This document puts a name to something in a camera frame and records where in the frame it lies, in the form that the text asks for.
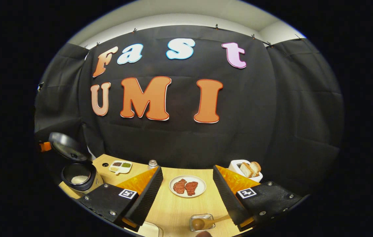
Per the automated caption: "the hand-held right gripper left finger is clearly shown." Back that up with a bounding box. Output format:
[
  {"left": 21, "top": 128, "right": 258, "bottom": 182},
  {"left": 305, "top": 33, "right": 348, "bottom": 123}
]
[{"left": 76, "top": 166, "right": 164, "bottom": 232}]

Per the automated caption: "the white rice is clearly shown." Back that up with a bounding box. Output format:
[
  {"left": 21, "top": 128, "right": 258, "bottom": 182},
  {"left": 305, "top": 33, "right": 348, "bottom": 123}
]
[{"left": 70, "top": 175, "right": 90, "bottom": 185}]

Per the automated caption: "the red meat slice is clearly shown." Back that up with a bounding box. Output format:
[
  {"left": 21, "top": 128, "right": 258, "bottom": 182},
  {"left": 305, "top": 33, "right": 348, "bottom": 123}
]
[
  {"left": 185, "top": 181, "right": 199, "bottom": 196},
  {"left": 173, "top": 179, "right": 187, "bottom": 194}
]

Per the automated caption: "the white toaster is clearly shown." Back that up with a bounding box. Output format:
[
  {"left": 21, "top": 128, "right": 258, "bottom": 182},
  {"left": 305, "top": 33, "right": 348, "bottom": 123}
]
[{"left": 228, "top": 160, "right": 263, "bottom": 182}]

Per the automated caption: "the white rectangular tray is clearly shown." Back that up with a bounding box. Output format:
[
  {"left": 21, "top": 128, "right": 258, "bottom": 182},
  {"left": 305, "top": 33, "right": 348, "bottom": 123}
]
[{"left": 125, "top": 221, "right": 164, "bottom": 237}]

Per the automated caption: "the metal wire chopstick holder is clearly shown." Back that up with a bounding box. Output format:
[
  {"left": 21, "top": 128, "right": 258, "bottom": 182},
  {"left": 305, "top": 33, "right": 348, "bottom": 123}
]
[{"left": 190, "top": 213, "right": 215, "bottom": 232}]

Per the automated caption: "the wooden spoon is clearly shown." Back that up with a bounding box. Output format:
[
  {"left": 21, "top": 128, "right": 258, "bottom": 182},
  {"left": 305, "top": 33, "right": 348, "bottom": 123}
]
[{"left": 191, "top": 215, "right": 232, "bottom": 231}]

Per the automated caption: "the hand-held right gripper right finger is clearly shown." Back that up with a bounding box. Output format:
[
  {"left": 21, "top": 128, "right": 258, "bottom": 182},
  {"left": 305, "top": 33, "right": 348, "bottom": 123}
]
[{"left": 213, "top": 165, "right": 305, "bottom": 232}]

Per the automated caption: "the row of small cloth clips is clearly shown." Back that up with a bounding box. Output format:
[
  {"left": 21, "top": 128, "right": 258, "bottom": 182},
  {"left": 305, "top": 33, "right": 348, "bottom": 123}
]
[{"left": 83, "top": 24, "right": 302, "bottom": 50}]

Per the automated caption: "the white divided condiment dish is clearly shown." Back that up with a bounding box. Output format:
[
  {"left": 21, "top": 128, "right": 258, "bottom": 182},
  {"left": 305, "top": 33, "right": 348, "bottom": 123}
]
[{"left": 109, "top": 160, "right": 132, "bottom": 175}]

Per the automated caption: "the black and silver rice cooker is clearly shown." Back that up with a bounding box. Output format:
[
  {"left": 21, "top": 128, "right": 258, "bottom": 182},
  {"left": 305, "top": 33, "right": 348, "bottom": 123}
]
[{"left": 49, "top": 132, "right": 104, "bottom": 195}]

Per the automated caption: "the white round plate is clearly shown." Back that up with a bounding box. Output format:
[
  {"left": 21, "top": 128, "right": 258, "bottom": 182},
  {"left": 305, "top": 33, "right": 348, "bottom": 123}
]
[{"left": 169, "top": 175, "right": 206, "bottom": 198}]

